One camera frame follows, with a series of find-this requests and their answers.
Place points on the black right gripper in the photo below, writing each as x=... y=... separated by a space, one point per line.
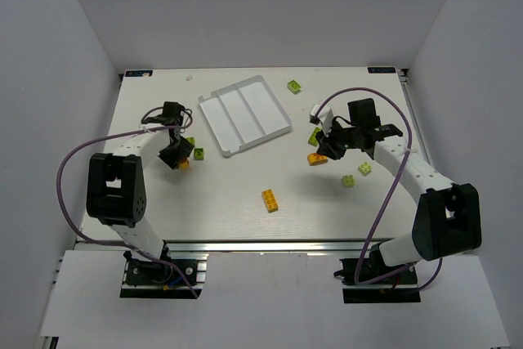
x=332 y=143

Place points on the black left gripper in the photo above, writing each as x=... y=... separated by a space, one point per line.
x=175 y=154

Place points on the yellow round butterfly lego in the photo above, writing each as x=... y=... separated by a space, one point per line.
x=184 y=164

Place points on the green 2x2 lego upturned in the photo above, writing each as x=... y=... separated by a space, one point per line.
x=198 y=153

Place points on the yellow sloped printed lego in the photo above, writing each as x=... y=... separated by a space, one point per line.
x=315 y=159

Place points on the yellow 2x4 lego brick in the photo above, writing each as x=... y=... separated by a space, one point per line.
x=270 y=201

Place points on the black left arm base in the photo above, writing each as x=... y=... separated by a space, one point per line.
x=144 y=279

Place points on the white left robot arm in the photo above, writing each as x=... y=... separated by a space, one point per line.
x=116 y=194

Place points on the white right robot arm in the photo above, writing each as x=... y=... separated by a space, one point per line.
x=448 y=217

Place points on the green 2x4 lego brick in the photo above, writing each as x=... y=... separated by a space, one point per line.
x=313 y=138

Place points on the green 2x2 lego front right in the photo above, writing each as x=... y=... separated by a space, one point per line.
x=348 y=181

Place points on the blue label right corner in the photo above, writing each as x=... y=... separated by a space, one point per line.
x=381 y=70

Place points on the blue label corner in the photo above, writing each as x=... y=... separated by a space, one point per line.
x=381 y=70
x=138 y=73

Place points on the white three-compartment tray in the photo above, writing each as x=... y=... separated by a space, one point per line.
x=243 y=115

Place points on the green lego near back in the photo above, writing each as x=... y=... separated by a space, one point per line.
x=294 y=87

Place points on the blue label left corner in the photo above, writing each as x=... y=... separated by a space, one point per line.
x=138 y=73

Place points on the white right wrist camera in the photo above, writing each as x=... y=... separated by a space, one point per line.
x=322 y=117

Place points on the aluminium table frame rail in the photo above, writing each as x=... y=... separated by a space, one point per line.
x=295 y=246

